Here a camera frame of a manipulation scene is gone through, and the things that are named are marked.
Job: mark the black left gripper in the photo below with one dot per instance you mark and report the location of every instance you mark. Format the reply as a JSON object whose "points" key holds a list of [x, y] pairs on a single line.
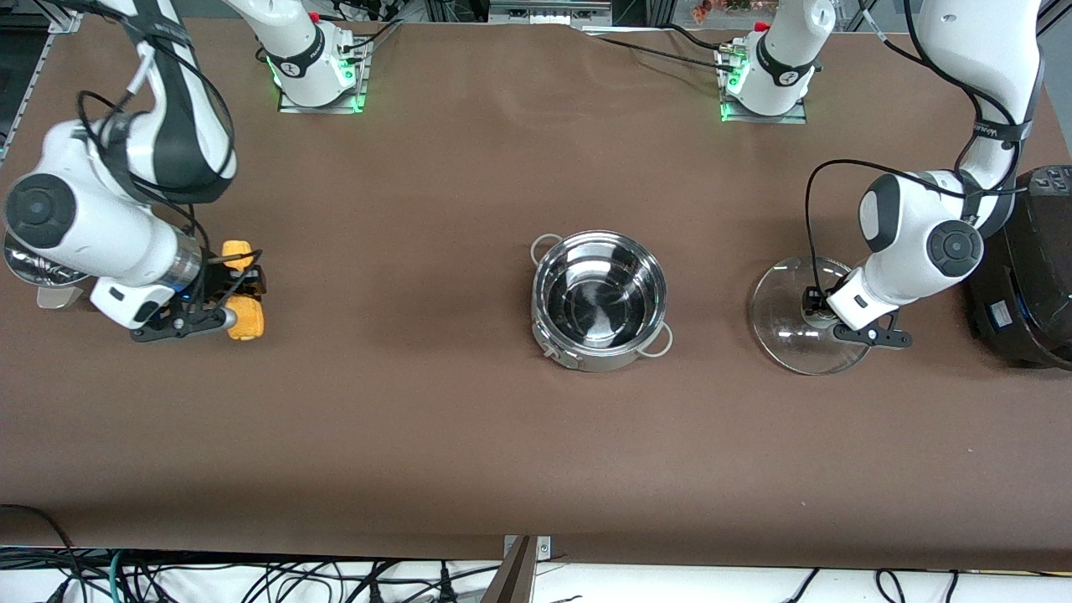
{"points": [[813, 299]]}

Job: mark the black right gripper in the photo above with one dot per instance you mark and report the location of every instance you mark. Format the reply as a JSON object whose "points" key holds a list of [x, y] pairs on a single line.
{"points": [[214, 286]]}

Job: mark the yellow corn cob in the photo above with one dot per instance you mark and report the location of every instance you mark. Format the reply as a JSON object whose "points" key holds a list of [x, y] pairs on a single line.
{"points": [[246, 318]]}

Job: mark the glass pot lid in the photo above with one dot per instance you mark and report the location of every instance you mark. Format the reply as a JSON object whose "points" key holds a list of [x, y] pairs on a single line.
{"points": [[779, 327]]}

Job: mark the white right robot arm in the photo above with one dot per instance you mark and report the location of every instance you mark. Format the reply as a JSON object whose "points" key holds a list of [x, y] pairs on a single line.
{"points": [[84, 226]]}

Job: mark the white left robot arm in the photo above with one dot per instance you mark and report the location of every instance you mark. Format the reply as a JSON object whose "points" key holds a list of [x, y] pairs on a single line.
{"points": [[913, 243]]}

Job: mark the stainless steel steamer pot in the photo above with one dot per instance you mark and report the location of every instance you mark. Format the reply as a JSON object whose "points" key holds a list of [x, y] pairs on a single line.
{"points": [[50, 280]]}

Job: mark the black rice cooker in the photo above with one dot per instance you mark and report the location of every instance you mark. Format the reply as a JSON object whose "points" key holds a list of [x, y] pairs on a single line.
{"points": [[1030, 276]]}

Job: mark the brown table cover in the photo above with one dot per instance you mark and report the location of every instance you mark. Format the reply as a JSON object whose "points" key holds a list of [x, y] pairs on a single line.
{"points": [[502, 435]]}

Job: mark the orange red decoration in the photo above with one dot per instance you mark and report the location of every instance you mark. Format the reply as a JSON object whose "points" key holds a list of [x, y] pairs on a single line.
{"points": [[712, 8]]}

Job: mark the grey metal profile bar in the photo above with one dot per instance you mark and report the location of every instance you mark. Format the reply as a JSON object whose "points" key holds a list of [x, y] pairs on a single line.
{"points": [[511, 582]]}

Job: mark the grey metal box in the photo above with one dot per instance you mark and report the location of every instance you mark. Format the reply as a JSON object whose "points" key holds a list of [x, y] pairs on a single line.
{"points": [[548, 12]]}

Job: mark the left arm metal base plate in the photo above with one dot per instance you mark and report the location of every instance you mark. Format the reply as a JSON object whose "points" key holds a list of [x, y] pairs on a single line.
{"points": [[796, 115]]}

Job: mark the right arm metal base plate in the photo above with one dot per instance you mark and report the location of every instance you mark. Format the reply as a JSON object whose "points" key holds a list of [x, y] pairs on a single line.
{"points": [[356, 84]]}

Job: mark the aluminium corner bracket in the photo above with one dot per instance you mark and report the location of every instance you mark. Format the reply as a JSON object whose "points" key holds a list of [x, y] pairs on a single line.
{"points": [[67, 22]]}

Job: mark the small metal table bracket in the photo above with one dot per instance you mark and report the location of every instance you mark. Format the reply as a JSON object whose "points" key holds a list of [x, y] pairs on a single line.
{"points": [[543, 548]]}

